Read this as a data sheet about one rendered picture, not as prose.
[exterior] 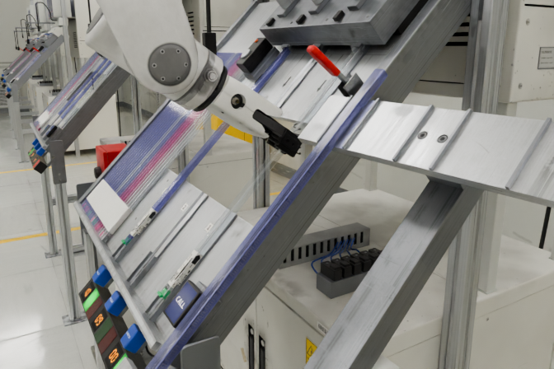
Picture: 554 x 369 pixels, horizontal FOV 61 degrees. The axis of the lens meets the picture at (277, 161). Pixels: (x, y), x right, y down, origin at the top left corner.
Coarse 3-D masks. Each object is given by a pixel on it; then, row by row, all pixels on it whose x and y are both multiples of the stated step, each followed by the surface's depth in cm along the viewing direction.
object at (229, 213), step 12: (360, 48) 76; (348, 60) 76; (336, 84) 75; (324, 96) 75; (312, 108) 74; (300, 120) 74; (300, 132) 74; (276, 156) 72; (264, 168) 72; (252, 180) 72; (240, 192) 72; (252, 192) 71; (240, 204) 71; (228, 216) 70; (216, 228) 70; (204, 240) 70; (204, 252) 69; (168, 288) 68
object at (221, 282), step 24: (384, 72) 53; (360, 96) 52; (336, 120) 52; (312, 168) 50; (288, 192) 49; (264, 216) 48; (240, 264) 46; (216, 288) 45; (192, 312) 45; (168, 360) 44
